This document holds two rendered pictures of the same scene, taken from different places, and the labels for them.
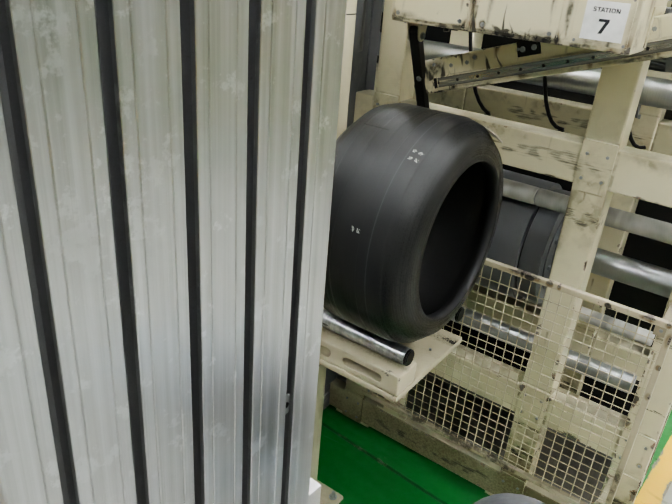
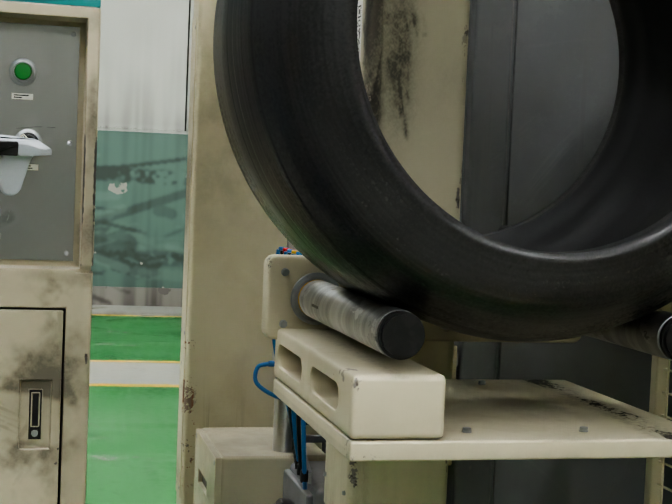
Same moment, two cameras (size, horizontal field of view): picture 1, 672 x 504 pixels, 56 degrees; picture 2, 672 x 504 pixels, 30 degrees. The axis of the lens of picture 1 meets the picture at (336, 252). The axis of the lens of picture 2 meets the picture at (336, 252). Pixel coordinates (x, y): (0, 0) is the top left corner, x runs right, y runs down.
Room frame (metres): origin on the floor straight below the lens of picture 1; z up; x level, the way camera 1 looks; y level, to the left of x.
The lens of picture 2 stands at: (0.42, -0.90, 1.03)
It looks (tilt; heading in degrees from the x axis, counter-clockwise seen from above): 3 degrees down; 41
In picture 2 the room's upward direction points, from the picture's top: 2 degrees clockwise
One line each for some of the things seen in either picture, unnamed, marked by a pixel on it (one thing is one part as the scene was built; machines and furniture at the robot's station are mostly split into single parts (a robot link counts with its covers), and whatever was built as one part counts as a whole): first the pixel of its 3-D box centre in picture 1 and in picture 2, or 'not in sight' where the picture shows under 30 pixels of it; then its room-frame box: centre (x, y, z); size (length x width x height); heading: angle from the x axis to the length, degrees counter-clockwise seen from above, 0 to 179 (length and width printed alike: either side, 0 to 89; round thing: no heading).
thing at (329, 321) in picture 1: (353, 331); (353, 314); (1.40, -0.06, 0.90); 0.35 x 0.05 x 0.05; 55
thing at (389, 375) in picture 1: (349, 351); (349, 376); (1.40, -0.06, 0.84); 0.36 x 0.09 x 0.06; 55
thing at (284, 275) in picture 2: not in sight; (427, 299); (1.62, 0.01, 0.90); 0.40 x 0.03 x 0.10; 145
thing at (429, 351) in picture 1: (376, 341); (474, 412); (1.52, -0.14, 0.80); 0.37 x 0.36 x 0.02; 145
